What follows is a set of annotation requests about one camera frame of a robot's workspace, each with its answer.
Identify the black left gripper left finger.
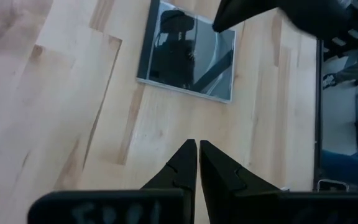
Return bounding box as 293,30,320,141
27,139,198,224

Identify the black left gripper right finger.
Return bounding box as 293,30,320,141
199,139,358,224

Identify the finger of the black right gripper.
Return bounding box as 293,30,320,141
212,0,279,34

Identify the clear jewel case black tray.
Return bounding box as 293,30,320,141
136,0,237,104

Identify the person's shoe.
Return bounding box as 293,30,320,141
323,73,338,90

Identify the blue chair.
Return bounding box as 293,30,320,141
320,149,358,192

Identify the metal bracket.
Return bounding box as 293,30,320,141
317,179,351,192

